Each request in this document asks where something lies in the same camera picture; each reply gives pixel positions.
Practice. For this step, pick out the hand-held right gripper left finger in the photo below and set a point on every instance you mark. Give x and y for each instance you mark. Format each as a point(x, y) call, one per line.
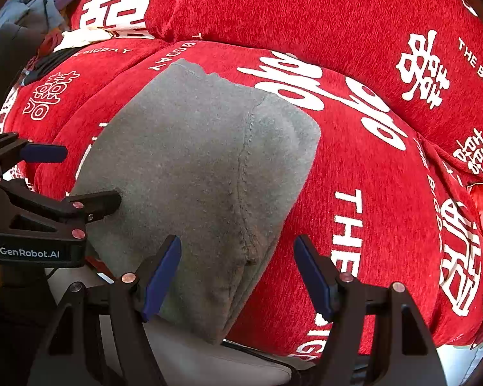
point(161, 277)

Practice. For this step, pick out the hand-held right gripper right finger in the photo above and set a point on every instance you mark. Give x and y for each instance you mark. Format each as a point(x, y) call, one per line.
point(314, 277)

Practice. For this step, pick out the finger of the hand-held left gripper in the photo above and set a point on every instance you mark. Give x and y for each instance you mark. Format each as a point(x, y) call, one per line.
point(44, 152)
point(96, 203)

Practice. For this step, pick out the grey knit sweater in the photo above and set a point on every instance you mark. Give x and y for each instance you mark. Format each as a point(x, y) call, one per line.
point(185, 161)

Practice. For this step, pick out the pile of clothes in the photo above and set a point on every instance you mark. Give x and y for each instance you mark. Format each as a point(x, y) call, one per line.
point(36, 4)

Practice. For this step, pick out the black cloth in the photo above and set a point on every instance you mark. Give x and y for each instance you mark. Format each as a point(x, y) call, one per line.
point(50, 64)

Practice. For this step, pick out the dark grey cloth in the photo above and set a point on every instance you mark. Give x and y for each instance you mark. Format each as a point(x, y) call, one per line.
point(8, 68)

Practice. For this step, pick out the cream white cloth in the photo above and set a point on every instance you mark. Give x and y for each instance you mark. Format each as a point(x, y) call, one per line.
point(80, 37)

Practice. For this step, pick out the red printed sofa cover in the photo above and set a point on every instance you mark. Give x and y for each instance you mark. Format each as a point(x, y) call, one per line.
point(306, 8)

